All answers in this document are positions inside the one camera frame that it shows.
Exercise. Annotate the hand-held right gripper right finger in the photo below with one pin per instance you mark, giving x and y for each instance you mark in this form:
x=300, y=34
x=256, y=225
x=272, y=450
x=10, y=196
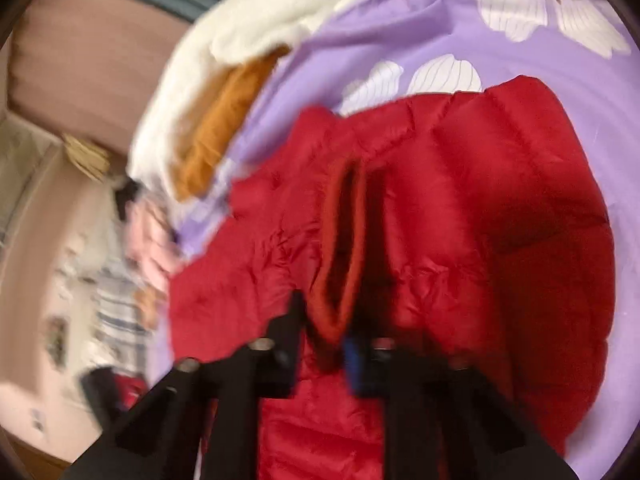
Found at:
x=353, y=362

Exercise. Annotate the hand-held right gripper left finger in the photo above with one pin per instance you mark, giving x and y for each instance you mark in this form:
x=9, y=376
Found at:
x=286, y=360

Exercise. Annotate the red puffer jacket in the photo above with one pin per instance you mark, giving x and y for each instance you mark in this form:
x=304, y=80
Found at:
x=450, y=210

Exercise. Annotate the pink clothes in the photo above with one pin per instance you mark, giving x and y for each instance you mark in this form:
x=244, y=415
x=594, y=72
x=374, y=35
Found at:
x=150, y=245

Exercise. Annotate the grey plaid cloth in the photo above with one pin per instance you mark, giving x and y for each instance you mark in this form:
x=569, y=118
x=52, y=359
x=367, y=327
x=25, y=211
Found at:
x=117, y=310

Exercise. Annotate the black cloth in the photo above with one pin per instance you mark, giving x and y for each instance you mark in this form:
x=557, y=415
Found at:
x=126, y=197

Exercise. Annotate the yellow pleated fan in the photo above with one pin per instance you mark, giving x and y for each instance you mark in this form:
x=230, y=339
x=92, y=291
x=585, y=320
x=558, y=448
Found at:
x=87, y=155

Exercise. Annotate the orange garment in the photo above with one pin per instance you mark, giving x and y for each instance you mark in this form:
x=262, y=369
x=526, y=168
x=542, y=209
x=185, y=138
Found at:
x=225, y=110

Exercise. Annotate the beige curtain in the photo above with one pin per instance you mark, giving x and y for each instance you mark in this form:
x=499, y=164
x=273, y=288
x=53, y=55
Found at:
x=90, y=60

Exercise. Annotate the purple floral bed sheet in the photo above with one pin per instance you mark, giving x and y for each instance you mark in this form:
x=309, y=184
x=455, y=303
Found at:
x=425, y=35

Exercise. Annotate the white fleece garment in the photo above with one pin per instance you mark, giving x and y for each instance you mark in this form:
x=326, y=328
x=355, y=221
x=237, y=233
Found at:
x=260, y=15

